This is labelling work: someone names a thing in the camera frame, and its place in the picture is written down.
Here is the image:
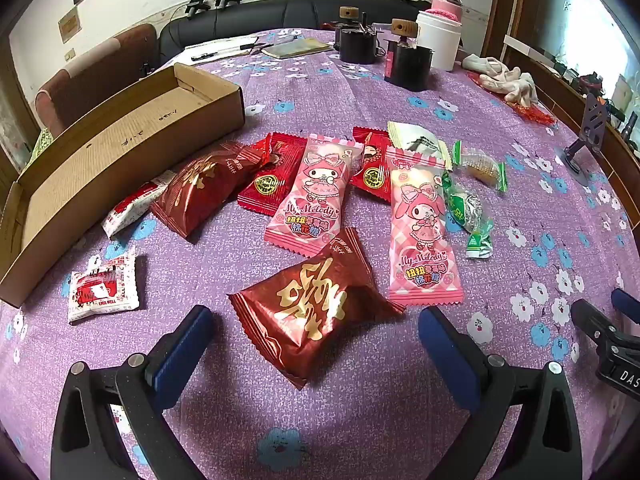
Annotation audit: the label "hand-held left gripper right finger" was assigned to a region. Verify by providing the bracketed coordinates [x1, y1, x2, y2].
[418, 306, 583, 480]

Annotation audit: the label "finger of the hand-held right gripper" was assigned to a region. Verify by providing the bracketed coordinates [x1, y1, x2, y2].
[571, 299, 640, 348]
[611, 288, 640, 326]

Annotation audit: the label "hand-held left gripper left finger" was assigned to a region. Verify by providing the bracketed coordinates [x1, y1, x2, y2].
[50, 304, 216, 480]

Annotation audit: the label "white and red snack packet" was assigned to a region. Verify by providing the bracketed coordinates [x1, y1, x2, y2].
[66, 246, 140, 324]
[101, 170, 177, 240]

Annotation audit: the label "pink cartoon snack packet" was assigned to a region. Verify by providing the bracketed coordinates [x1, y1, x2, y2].
[263, 133, 365, 259]
[385, 146, 463, 308]

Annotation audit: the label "maroon foil snack packet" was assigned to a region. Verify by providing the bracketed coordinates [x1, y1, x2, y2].
[227, 227, 406, 391]
[149, 141, 263, 241]

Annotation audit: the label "green-wrapped dark egg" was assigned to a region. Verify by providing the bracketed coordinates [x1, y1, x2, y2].
[440, 170, 496, 261]

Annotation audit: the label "small red snack packet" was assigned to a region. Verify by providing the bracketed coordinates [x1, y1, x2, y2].
[348, 126, 396, 205]
[236, 132, 308, 218]

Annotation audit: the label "cardboard box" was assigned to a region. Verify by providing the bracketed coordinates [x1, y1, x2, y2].
[0, 62, 246, 308]

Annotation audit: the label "wooden side cabinet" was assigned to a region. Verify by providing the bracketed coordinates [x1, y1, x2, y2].
[502, 35, 640, 211]

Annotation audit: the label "black phone stand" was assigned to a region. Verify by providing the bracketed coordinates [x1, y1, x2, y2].
[557, 91, 611, 183]

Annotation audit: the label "green-wrapped brown biscuit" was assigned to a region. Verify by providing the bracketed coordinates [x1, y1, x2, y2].
[451, 141, 508, 193]

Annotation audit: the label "red foil bag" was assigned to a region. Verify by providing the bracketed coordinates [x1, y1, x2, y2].
[467, 71, 557, 126]

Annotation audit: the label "white and green snack packet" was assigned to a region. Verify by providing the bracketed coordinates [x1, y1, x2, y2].
[387, 121, 453, 171]

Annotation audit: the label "green patterned blanket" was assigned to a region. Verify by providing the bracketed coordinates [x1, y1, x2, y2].
[30, 127, 53, 166]

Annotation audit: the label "white cloth gloves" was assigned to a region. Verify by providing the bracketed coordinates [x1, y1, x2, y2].
[461, 55, 540, 108]

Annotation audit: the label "purple floral tablecloth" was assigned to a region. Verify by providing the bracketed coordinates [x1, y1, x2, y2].
[0, 27, 640, 480]

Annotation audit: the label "brown armchair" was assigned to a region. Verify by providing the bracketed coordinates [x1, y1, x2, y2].
[34, 23, 161, 138]

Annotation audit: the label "white pink thermos jar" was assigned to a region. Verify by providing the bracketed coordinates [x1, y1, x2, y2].
[415, 10, 462, 72]

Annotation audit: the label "white paper sheets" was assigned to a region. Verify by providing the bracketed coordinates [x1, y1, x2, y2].
[184, 34, 261, 63]

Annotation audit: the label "thin yellowish book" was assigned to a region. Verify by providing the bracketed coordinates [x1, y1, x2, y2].
[261, 37, 333, 59]

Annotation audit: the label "pink thermos with steel lid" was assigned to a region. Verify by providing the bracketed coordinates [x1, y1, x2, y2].
[431, 0, 465, 23]

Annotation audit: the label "black leather sofa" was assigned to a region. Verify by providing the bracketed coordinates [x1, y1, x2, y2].
[159, 0, 481, 68]

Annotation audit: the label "yellow wall plaque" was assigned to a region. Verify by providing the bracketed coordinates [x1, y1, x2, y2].
[57, 9, 82, 43]

